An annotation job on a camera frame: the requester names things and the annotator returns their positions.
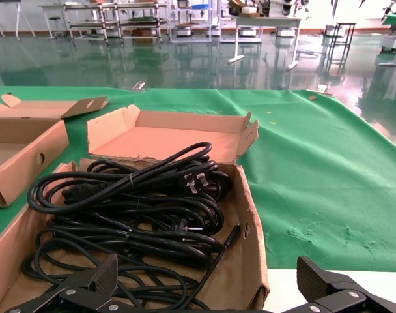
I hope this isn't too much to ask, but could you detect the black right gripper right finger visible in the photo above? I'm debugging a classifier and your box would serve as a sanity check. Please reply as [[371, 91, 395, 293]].
[[282, 256, 396, 313]]

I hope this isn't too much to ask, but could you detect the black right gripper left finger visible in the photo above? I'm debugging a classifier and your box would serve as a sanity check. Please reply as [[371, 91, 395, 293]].
[[4, 254, 137, 313]]

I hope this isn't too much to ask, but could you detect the clean cardboard box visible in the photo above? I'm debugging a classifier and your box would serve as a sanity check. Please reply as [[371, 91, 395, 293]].
[[0, 94, 109, 209]]

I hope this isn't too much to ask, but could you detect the torn cardboard box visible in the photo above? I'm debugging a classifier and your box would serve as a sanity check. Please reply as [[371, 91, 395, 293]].
[[0, 104, 270, 313]]

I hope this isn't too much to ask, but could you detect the small background cardboard box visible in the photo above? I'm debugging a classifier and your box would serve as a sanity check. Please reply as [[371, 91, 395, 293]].
[[229, 0, 261, 18]]

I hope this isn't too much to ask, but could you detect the green table cloth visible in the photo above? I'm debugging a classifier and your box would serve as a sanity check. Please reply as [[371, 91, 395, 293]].
[[0, 85, 396, 273]]

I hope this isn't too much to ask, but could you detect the black metal stand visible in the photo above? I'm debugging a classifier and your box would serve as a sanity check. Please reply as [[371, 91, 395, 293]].
[[327, 22, 357, 76]]

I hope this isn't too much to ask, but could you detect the metal wheeled shelving rack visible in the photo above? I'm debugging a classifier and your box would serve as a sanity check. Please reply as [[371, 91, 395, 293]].
[[63, 2, 169, 45]]

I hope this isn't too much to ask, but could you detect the grey round stool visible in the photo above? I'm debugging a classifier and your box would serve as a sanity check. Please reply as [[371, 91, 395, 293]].
[[48, 16, 68, 40]]

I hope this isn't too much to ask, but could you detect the white long-legged table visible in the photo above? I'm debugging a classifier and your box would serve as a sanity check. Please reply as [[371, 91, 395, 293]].
[[227, 16, 303, 71]]

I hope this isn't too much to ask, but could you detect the thin black cable with connector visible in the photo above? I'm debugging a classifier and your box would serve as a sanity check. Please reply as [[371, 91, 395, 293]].
[[184, 223, 243, 310]]

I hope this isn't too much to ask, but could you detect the grey cable coil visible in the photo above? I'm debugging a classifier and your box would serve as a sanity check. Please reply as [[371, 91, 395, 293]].
[[297, 48, 321, 60]]

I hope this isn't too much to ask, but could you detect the white frame rack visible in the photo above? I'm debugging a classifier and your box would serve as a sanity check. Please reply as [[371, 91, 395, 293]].
[[168, 0, 214, 43]]

